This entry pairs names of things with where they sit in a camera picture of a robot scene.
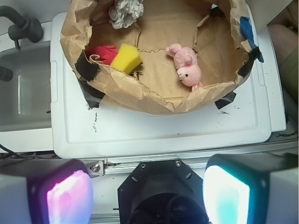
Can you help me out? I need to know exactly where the black faucet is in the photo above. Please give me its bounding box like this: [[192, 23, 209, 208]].
[[0, 6, 43, 50]]

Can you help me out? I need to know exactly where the white sink basin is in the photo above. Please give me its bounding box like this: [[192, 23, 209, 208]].
[[0, 39, 58, 153]]

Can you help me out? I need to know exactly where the white plastic board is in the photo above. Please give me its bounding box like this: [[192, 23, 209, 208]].
[[50, 13, 286, 158]]

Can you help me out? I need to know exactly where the brown paper bag bin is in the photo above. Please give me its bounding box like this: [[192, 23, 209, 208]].
[[60, 0, 259, 115]]

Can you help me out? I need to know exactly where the red crumpled ball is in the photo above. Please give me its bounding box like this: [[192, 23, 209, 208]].
[[85, 45, 118, 65]]

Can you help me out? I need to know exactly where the aluminium rail with bracket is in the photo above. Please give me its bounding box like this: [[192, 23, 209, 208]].
[[84, 140, 299, 178]]

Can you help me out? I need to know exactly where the yellow sponge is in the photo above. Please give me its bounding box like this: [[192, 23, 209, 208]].
[[110, 43, 142, 75]]

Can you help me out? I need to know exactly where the blue tape strip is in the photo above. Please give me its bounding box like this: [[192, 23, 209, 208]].
[[240, 16, 264, 63]]

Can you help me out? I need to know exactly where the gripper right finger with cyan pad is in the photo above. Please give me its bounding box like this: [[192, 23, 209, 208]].
[[203, 153, 299, 224]]

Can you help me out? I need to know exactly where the crumpled grey paper ball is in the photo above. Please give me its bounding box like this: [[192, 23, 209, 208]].
[[109, 0, 144, 29]]

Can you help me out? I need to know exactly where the pink plush bunny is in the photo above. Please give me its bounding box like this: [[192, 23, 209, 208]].
[[165, 43, 203, 91]]

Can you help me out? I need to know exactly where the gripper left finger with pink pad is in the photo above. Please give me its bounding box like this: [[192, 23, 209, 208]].
[[0, 159, 93, 224]]

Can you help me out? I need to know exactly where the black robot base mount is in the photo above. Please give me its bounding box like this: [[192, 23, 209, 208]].
[[117, 160, 209, 224]]

